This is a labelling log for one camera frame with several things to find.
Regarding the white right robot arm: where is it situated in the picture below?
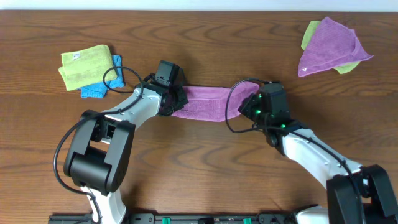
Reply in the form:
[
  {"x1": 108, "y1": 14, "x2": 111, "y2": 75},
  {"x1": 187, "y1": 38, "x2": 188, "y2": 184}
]
[{"x1": 238, "y1": 93, "x2": 397, "y2": 223}]

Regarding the light green cloth under purple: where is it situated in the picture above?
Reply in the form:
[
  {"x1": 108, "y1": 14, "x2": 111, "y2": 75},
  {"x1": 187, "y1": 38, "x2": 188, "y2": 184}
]
[{"x1": 301, "y1": 21, "x2": 360, "y2": 75}]

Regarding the yellow-green folded cloth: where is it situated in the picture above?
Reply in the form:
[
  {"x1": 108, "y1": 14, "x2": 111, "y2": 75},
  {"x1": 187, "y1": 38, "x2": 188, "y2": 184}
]
[{"x1": 58, "y1": 45, "x2": 114, "y2": 91}]

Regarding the purple microfiber cloth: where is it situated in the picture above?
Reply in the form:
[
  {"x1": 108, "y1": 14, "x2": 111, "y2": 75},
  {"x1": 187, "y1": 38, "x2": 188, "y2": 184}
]
[{"x1": 172, "y1": 82, "x2": 259, "y2": 122}]

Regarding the blue folded cloth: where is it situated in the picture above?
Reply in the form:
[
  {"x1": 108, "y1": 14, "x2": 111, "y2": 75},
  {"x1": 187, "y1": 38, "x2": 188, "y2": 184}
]
[{"x1": 80, "y1": 55, "x2": 125, "y2": 98}]

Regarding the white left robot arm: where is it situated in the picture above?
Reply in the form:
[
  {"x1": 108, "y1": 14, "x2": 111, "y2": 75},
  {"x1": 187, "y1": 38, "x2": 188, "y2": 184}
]
[{"x1": 63, "y1": 82, "x2": 188, "y2": 223}]

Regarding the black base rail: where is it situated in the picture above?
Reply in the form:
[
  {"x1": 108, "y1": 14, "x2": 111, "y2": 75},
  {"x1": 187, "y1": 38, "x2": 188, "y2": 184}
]
[{"x1": 48, "y1": 212, "x2": 299, "y2": 224}]

